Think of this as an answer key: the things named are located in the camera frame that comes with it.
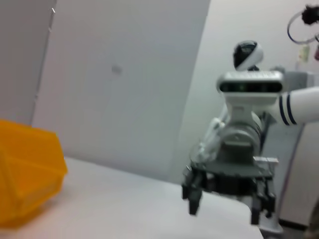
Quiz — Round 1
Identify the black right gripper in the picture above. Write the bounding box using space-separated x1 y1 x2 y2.
181 142 277 225

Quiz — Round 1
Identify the white backdrop board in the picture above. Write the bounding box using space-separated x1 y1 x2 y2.
0 0 57 125
31 0 212 185

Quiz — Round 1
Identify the black white robot head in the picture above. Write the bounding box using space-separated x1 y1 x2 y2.
232 40 264 72

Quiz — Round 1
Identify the white hanging power strip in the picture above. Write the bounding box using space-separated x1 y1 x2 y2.
297 44 310 71

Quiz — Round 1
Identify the yellow plastic bin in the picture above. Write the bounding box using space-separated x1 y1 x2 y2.
0 119 69 229

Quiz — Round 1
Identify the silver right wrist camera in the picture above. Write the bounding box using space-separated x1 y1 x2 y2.
216 70 285 111

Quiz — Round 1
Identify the blue wall cable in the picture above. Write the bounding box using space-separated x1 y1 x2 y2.
286 11 319 46

